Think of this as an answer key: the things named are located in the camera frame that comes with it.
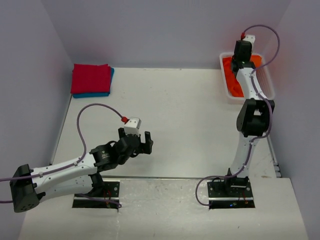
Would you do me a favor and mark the orange t shirt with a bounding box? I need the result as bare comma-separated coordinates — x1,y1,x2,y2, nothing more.
222,55,263,98

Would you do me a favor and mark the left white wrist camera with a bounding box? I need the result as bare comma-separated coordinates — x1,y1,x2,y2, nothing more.
123,117,142,136

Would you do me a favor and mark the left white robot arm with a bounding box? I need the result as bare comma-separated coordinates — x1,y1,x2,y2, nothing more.
9,127,154,213

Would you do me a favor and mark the white plastic basket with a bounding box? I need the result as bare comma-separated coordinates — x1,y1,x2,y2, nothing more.
219,52,276,105

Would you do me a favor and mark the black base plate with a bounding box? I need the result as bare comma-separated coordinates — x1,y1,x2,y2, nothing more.
207,177,253,199
74,180,120,202

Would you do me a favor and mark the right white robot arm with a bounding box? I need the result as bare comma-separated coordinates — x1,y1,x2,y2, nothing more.
224,40,275,196

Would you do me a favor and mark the folded blue t shirt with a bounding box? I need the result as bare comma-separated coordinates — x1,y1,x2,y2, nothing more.
72,68,115,99

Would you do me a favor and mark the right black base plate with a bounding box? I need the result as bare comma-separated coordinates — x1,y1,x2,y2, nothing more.
207,177,253,199

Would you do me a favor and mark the folded red t shirt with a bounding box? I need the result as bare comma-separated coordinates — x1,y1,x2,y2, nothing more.
70,64,112,95

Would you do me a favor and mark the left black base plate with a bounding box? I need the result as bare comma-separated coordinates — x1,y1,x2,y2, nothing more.
74,180,120,202

